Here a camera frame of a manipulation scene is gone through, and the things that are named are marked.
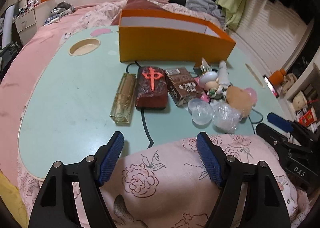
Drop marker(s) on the pink floral quilt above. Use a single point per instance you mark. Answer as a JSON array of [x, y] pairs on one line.
[[168, 185]]

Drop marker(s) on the smartphone with lit screen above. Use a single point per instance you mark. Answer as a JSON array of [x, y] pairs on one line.
[[270, 86]]

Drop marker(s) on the maroon blanket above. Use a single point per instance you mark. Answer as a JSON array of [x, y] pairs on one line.
[[140, 5]]

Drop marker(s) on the dark red mahjong tile block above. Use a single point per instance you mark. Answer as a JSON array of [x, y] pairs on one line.
[[151, 89]]

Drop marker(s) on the silver cone keychain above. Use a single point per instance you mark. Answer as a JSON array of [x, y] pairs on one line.
[[201, 67]]

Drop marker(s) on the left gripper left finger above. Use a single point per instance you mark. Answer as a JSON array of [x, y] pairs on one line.
[[107, 157]]

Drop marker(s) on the clear round plastic capsule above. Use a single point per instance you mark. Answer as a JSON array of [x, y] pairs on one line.
[[201, 111]]

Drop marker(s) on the chibi doll figurine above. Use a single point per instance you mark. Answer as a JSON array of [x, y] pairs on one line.
[[209, 82]]

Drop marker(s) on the pink heart jelly toy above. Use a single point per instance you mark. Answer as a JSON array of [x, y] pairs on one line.
[[253, 95]]

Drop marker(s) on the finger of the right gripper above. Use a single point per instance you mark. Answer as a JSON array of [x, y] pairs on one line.
[[280, 122]]

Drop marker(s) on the crumpled clear plastic wrap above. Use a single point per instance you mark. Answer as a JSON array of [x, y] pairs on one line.
[[226, 118]]

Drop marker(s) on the light green lap table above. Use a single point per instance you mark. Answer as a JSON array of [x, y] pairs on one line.
[[68, 114]]

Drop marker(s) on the grey clothes pile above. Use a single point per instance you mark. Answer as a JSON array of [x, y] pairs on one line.
[[207, 6]]

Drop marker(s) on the white drawer cabinet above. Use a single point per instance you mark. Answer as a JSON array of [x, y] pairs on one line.
[[26, 26]]

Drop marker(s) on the brown cigarette pack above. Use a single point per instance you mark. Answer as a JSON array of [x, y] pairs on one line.
[[181, 85]]

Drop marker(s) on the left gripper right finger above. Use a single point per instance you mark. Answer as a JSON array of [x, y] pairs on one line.
[[212, 157]]

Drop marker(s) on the tan plush toy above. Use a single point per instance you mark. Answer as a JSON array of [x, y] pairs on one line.
[[239, 99]]

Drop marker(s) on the orange cardboard box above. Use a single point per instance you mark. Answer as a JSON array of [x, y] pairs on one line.
[[146, 35]]

